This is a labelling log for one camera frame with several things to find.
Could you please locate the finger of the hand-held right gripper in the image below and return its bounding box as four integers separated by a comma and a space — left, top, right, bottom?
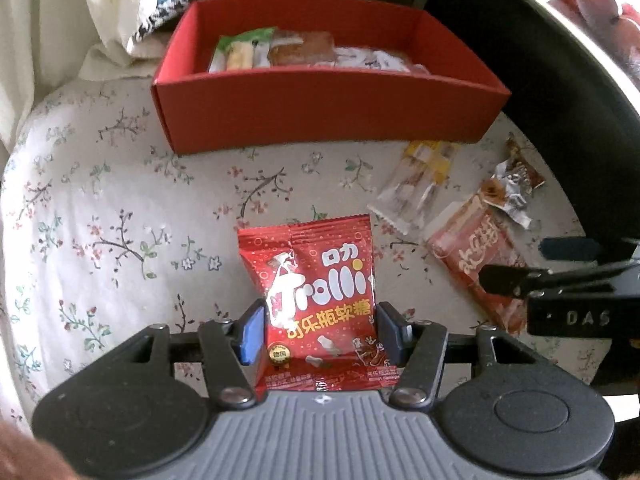
478, 260, 640, 297
539, 236, 640, 264

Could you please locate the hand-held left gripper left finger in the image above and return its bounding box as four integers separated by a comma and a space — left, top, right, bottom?
125, 298, 271, 409

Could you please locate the floral bedsheet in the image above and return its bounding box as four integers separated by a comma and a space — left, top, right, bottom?
0, 45, 588, 441

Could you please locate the green corn packet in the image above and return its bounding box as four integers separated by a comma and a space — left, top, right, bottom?
209, 26, 277, 73

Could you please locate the orange-red snack packet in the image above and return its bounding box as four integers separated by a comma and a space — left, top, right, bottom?
426, 195, 532, 335

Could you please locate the red candy packet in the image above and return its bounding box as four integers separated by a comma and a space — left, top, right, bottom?
237, 213, 386, 392

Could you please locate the white wrapped snack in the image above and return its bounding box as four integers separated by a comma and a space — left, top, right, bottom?
334, 45, 431, 75

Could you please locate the brown cake packet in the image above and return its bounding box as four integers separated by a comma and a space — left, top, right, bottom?
269, 30, 337, 67

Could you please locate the white cloth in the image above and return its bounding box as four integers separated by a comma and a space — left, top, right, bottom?
0, 0, 166, 161

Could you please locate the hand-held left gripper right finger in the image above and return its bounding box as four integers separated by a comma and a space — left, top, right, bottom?
375, 301, 544, 406

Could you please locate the red cardboard box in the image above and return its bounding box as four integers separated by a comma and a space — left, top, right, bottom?
151, 0, 512, 156

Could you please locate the clear packet of three sausages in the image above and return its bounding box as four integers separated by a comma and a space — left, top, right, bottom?
572, 0, 640, 63

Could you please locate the dark round table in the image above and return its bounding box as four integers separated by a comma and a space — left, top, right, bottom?
425, 0, 640, 241

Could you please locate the brown and silver snack packet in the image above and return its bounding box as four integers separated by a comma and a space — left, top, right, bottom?
482, 135, 547, 231

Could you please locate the yellow and clear snack packet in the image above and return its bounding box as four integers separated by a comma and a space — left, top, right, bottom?
367, 140, 462, 235

